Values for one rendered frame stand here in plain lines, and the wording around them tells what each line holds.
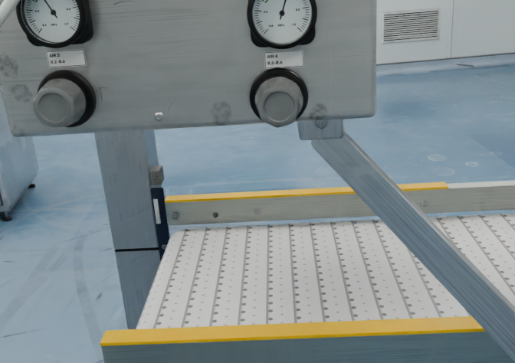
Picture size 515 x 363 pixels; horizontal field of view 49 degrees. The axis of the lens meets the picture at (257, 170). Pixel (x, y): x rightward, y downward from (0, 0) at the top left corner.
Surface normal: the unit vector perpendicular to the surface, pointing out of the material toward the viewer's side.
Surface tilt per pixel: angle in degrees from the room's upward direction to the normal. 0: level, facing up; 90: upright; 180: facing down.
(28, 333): 0
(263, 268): 0
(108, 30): 90
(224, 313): 0
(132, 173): 90
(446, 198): 90
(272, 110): 90
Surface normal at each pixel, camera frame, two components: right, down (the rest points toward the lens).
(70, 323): -0.07, -0.94
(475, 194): -0.03, 0.35
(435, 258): -0.58, 0.27
